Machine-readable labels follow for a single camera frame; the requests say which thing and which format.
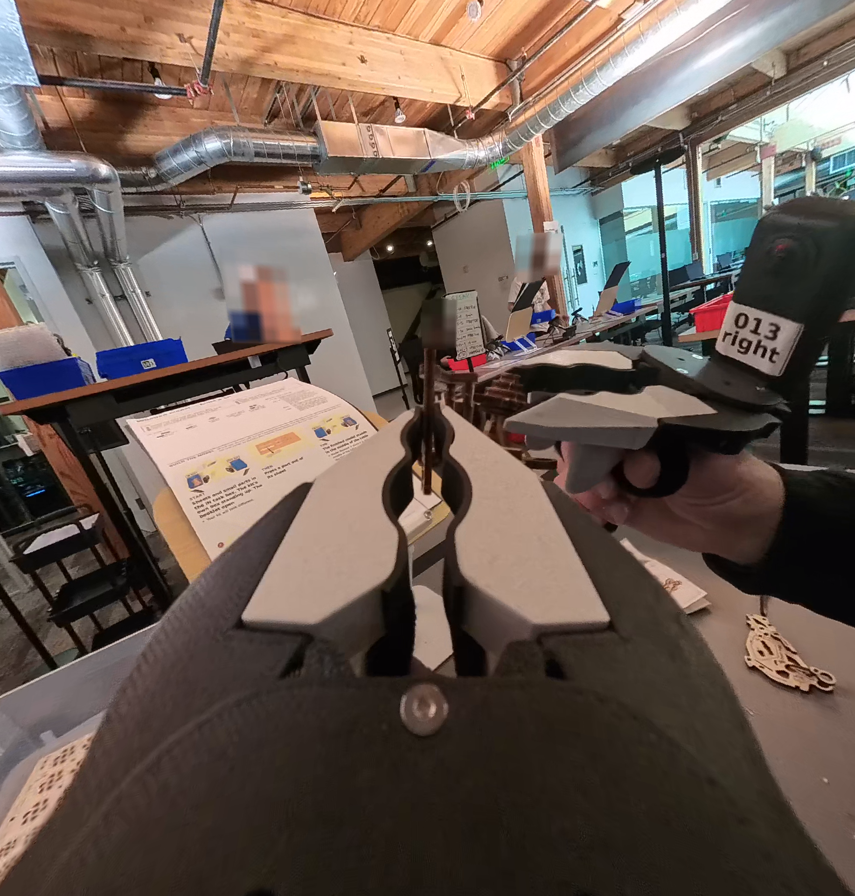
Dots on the white notice board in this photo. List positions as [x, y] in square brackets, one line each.
[466, 329]

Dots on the clear plastic bin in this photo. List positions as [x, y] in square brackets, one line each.
[49, 693]

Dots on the perforated wooden sheet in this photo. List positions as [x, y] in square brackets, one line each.
[35, 805]

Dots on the folded instruction booklet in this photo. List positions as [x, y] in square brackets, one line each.
[669, 581]

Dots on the person's right hand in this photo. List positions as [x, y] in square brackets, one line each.
[707, 511]

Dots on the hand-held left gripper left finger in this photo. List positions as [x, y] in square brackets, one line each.
[322, 560]

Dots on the wooden body plate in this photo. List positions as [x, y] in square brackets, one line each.
[777, 651]

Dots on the blue storage bin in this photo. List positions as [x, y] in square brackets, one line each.
[140, 360]
[49, 378]

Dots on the silver vertical duct pipes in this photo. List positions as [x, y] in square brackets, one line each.
[7, 119]

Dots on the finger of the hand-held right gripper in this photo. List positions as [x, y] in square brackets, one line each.
[581, 364]
[595, 413]

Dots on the black rolling cart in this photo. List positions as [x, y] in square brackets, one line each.
[56, 542]

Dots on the white instruction stand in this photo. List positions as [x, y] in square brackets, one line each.
[259, 434]

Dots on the red storage bin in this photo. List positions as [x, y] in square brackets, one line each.
[711, 311]

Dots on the wooden top desk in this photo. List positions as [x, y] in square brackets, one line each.
[189, 367]

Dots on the black ceiling pipe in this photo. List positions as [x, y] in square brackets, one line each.
[119, 87]

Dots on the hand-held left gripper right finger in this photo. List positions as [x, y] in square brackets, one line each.
[532, 560]

